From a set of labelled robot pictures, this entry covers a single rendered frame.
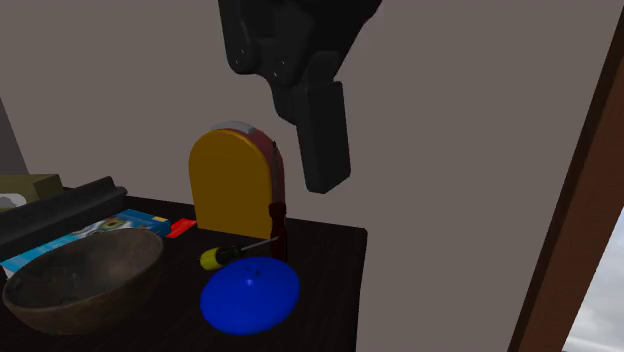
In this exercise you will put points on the brown framed window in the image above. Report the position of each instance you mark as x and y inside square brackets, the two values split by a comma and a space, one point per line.
[575, 234]

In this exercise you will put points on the blue round disc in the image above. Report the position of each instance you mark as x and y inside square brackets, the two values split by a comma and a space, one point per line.
[249, 297]

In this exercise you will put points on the brown wooden bowl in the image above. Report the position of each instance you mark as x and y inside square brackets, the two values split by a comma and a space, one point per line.
[83, 282]

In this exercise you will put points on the red flat card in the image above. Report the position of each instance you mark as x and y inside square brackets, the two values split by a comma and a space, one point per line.
[181, 227]

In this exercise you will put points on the dark wooden table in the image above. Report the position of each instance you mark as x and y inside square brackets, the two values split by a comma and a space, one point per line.
[322, 292]

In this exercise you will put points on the long black bar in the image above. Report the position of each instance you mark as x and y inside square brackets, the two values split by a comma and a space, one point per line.
[53, 212]

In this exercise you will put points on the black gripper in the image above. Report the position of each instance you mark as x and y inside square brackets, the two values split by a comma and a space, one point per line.
[292, 24]

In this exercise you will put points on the blue printed box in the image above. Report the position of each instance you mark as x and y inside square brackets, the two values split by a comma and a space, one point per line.
[146, 222]

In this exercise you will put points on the olive green box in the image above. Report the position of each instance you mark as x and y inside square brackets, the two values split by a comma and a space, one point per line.
[34, 186]

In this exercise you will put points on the yellow and red arched block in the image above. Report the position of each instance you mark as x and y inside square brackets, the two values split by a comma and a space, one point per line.
[229, 185]

